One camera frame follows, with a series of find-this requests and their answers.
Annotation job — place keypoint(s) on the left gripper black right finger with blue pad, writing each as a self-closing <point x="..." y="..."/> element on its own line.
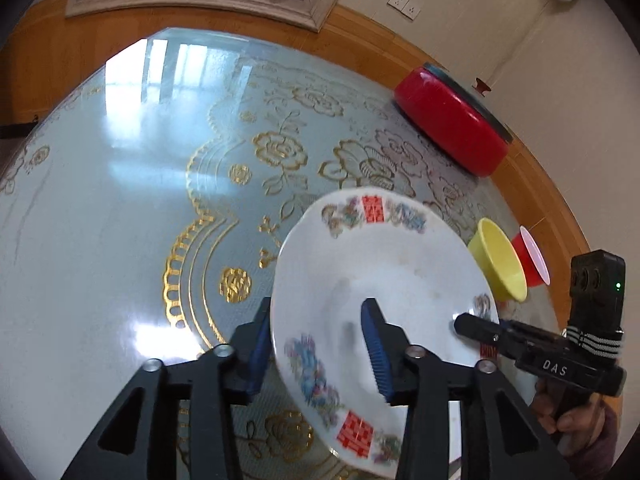
<point x="500" y="437"/>

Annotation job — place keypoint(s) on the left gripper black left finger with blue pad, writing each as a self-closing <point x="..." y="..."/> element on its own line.
<point x="137" y="436"/>

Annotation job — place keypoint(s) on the red bowl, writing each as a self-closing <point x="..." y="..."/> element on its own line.
<point x="531" y="258"/>

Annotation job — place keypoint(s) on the yellow bowl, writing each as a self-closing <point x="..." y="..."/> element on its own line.
<point x="499" y="262"/>

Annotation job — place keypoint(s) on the white floral plate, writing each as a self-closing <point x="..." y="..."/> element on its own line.
<point x="350" y="246"/>

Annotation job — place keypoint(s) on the person's right hand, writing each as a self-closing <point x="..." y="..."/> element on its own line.
<point x="589" y="432"/>

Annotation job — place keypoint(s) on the floral table cloth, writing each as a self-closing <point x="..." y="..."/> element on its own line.
<point x="142" y="217"/>

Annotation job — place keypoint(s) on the red electric pot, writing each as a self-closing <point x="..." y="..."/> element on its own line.
<point x="456" y="118"/>

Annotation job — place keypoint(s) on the black camera box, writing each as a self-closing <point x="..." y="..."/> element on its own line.
<point x="597" y="291"/>

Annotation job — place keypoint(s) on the white wall socket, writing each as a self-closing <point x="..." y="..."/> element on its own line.
<point x="407" y="8"/>

